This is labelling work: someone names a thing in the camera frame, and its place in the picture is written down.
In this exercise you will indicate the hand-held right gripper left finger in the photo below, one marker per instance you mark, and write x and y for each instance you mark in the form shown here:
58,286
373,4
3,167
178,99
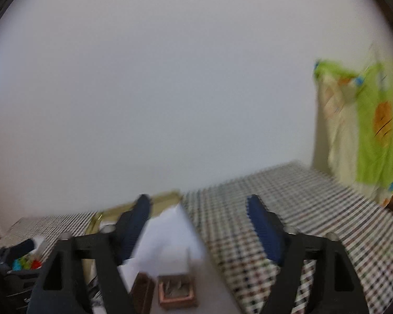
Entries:
136,225

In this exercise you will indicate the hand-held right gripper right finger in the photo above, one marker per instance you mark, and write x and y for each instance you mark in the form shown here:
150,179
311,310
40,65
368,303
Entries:
265,232

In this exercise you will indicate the gold metal tin tray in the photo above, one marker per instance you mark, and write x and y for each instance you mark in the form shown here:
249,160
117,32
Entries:
163,199

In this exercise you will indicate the white paper sheet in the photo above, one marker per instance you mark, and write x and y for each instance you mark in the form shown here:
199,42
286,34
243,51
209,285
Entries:
170,238

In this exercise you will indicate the checkered tablecloth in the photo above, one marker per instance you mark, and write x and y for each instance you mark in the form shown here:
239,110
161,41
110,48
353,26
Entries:
314,202

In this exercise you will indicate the dark brown box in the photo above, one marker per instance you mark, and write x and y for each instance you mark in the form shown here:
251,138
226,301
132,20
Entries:
142,292

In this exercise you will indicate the small wooden box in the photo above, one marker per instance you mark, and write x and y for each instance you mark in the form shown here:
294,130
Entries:
163,296

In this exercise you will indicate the colourful plastic toys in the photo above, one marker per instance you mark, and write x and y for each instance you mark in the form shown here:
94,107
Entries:
26,263

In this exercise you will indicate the dark blue object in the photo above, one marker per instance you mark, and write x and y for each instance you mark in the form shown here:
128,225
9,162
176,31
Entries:
18,248

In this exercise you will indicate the green printed cloth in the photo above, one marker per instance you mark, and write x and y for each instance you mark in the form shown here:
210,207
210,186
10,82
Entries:
370,137

